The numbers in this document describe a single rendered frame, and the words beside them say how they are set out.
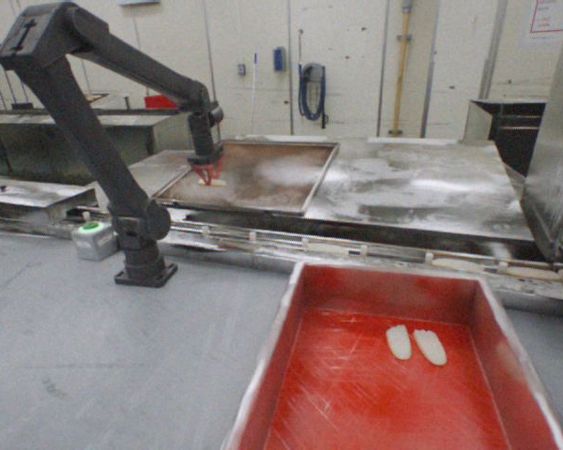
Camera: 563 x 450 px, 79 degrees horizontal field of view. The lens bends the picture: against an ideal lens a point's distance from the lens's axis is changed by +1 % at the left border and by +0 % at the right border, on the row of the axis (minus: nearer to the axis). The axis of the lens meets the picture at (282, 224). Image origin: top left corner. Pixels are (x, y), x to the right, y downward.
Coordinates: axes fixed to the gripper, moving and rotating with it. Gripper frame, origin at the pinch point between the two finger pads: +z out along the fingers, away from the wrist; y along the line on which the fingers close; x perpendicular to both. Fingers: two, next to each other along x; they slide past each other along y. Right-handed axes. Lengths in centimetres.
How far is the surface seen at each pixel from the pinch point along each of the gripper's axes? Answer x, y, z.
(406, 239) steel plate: -57, 3, 13
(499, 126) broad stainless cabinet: -93, 156, 31
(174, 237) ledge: -2.2, -22.8, 5.2
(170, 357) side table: -25, -53, 4
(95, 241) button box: 13.4, -33.2, 2.1
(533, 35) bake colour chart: -83, 67, -27
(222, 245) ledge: -16.4, -22.1, 5.1
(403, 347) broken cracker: -60, -38, 5
